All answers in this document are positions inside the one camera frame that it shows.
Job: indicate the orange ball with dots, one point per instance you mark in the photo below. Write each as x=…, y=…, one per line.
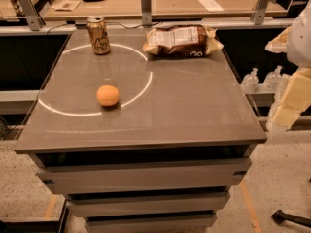
x=107, y=95

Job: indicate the middle metal bracket post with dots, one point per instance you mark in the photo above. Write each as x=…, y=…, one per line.
x=146, y=8

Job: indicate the black chair leg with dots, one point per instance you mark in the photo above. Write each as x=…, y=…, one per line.
x=280, y=217

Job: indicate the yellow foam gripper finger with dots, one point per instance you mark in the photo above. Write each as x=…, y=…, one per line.
x=295, y=99

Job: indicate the white paper sheet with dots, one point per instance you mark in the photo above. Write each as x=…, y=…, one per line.
x=211, y=5

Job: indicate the grey drawer cabinet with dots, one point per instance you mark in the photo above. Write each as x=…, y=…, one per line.
x=164, y=157

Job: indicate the left metal bracket post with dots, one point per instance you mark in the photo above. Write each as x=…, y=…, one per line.
x=33, y=19

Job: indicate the left clear plastic bottle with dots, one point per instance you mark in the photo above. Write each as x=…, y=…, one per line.
x=250, y=82

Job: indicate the metal bracket post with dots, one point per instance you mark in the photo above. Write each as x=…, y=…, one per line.
x=146, y=8
x=258, y=14
x=33, y=19

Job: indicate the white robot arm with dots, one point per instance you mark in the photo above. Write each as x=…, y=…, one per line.
x=299, y=40

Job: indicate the paper card on desk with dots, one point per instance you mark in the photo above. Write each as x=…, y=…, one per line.
x=66, y=5

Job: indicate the right clear plastic bottle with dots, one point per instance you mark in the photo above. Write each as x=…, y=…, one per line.
x=271, y=80

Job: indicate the orange soda can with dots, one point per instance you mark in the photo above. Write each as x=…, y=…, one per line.
x=98, y=34

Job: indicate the brown chip bag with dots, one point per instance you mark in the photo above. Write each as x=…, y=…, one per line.
x=182, y=40

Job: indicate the clear plastic bottle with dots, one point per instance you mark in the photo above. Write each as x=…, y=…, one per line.
x=250, y=82
x=271, y=80

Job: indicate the right metal bracket post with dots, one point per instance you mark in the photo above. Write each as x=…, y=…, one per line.
x=258, y=14

